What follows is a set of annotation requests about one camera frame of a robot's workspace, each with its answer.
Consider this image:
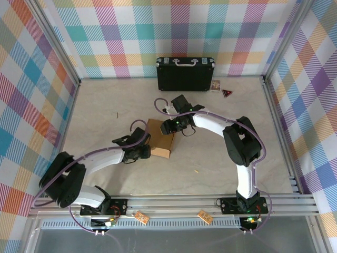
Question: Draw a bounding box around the brown cardboard box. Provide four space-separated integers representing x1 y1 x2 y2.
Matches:
146 118 176 159

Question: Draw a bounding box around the orange printed tag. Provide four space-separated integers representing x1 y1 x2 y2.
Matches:
134 211 150 225
197 209 213 224

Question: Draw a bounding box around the left black connector board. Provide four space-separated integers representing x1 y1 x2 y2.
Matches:
91 217 118 229

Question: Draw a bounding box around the black connector board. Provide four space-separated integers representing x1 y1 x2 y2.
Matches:
91 217 118 229
240 216 260 230

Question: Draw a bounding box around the right black connector board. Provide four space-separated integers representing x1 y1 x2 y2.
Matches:
240 216 260 230

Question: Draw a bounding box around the thin black wire loop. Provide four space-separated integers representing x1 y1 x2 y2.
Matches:
181 125 197 137

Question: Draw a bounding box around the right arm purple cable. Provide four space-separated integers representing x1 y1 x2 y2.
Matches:
154 98 273 235

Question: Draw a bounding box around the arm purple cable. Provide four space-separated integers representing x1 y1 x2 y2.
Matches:
154 98 273 235
34 120 150 237

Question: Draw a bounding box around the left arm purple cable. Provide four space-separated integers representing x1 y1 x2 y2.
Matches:
34 120 150 237

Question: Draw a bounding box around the black briefcase with white handle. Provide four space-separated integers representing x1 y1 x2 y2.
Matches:
155 56 215 92

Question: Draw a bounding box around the aluminium frame rail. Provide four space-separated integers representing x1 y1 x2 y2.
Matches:
27 193 321 219

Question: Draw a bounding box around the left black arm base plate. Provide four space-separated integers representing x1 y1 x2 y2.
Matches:
80 198 129 217

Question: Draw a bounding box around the slotted grey cable duct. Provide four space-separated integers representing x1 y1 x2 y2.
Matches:
41 220 243 229

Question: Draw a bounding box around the right aluminium side rail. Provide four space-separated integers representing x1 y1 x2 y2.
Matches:
262 76 303 194

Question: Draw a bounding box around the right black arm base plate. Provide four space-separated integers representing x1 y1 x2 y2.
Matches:
220 196 269 215

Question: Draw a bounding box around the right aluminium frame post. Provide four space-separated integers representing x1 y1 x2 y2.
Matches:
263 0 315 82

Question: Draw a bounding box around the aluminium frame post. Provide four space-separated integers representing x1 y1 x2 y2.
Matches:
263 0 315 82
25 0 81 86

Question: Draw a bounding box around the left aluminium frame post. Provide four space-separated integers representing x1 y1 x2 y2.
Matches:
25 0 81 86

